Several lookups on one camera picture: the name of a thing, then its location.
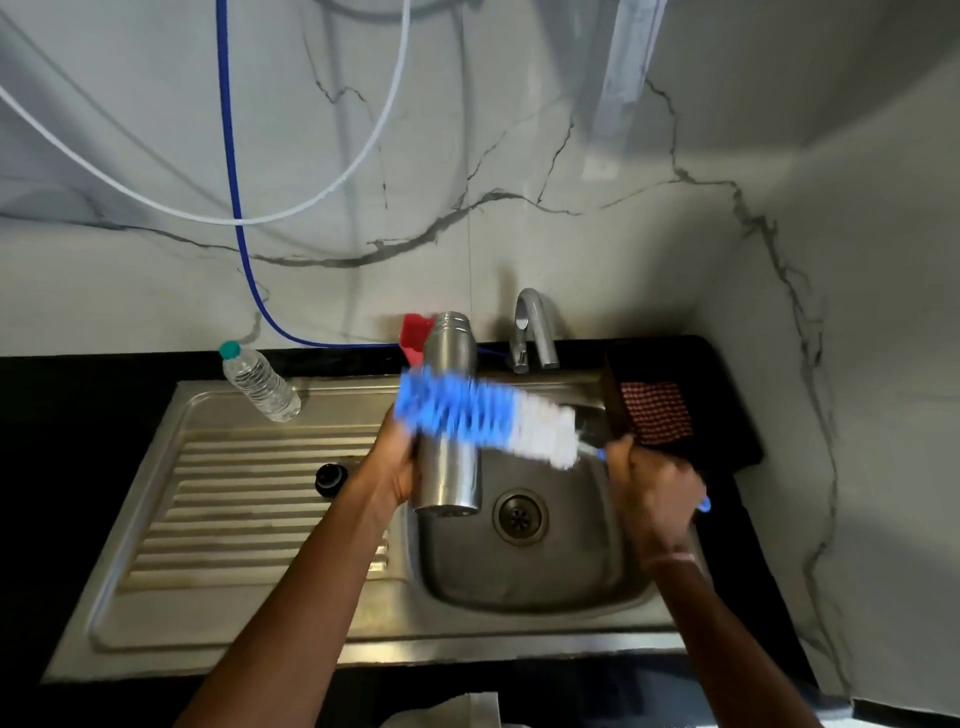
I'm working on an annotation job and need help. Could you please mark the dark woven tray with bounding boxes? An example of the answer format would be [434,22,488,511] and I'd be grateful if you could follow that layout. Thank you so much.
[598,335,766,474]

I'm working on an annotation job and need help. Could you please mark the blue white bottle brush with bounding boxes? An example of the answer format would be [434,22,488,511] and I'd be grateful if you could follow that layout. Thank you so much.
[392,367,712,515]

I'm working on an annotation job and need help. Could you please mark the clear plastic water bottle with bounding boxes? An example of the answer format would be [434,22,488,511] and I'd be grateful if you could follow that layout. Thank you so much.
[218,340,303,424]

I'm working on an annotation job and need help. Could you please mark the white hose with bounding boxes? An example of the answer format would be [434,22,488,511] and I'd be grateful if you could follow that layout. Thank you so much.
[0,0,414,228]

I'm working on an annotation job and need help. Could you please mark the stainless steel sink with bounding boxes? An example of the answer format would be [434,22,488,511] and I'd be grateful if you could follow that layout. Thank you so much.
[41,371,710,685]

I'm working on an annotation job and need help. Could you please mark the steel flask bottle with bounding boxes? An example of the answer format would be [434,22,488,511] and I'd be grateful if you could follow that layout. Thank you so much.
[411,311,483,519]

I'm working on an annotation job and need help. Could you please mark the person's right forearm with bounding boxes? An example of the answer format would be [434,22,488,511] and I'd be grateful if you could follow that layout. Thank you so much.
[648,558,826,728]

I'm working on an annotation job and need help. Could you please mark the chrome sink faucet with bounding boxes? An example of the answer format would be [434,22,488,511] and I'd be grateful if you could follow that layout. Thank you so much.
[509,287,562,375]

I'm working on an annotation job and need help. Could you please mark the person's right hand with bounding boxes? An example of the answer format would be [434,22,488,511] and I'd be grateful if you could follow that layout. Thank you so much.
[603,433,708,568]

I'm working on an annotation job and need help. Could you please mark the blue hose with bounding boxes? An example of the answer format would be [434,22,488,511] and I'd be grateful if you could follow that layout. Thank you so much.
[215,0,515,363]

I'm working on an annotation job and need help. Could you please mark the red checkered cloth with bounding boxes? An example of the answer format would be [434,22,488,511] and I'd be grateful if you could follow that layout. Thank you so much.
[619,380,695,448]

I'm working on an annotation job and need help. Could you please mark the red plastic brush holder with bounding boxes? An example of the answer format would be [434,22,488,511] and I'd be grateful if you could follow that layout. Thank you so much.
[398,312,438,369]

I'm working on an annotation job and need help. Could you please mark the metal sink drain strainer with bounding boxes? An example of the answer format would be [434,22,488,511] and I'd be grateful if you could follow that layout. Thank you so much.
[491,488,550,547]

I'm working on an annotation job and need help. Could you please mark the person's left hand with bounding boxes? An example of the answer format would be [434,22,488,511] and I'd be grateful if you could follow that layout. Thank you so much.
[344,404,420,526]

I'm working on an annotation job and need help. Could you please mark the person's left forearm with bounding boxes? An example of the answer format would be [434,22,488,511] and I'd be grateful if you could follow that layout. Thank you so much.
[172,483,395,728]

